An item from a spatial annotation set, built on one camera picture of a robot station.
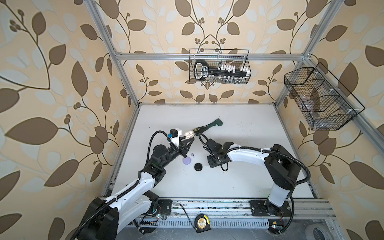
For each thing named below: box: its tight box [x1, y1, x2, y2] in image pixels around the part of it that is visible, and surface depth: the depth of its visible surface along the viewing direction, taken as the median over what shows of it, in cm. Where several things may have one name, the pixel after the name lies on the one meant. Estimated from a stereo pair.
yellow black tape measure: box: [194, 214, 212, 233], surface depth 69 cm
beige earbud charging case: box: [184, 130, 195, 139], surface depth 75 cm
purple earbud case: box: [182, 156, 192, 165], surface depth 93 cm
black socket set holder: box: [193, 60, 250, 84], surface depth 85 cm
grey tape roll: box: [305, 223, 334, 240], surface depth 69 cm
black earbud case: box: [194, 162, 203, 172], surface depth 90 cm
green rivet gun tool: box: [193, 118, 224, 136], surface depth 108 cm
